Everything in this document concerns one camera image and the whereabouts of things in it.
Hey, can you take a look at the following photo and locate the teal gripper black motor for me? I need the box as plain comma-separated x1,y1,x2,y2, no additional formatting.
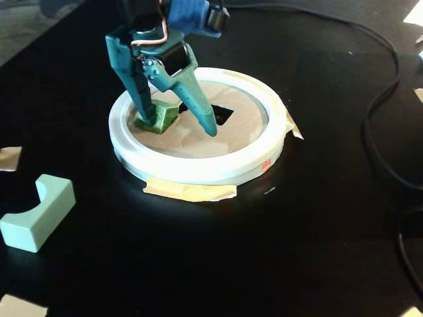
105,28,219,138

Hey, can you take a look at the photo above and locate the dark green square block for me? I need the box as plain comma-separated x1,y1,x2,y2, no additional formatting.
134,100,181,135

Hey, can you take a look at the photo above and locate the red white servo wire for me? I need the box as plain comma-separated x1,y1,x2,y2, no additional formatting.
130,0,170,50

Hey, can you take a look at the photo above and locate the black round wrist camera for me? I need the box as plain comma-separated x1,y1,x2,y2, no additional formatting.
204,5,231,33

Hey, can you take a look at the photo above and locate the small yellow masking tape piece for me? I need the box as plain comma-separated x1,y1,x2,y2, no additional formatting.
282,98,305,141

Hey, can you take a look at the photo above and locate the white round sorter ring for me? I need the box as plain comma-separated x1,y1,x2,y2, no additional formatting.
108,67,287,186

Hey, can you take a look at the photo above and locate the black cable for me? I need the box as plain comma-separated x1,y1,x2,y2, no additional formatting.
227,1,423,191
395,203,423,317

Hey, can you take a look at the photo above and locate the long yellow masking tape strip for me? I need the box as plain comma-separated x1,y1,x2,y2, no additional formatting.
143,177,239,203

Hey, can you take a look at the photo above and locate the light green arch block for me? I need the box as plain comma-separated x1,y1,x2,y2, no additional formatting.
0,174,77,254

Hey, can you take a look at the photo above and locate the white paper sheet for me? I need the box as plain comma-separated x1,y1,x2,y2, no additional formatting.
403,0,423,24

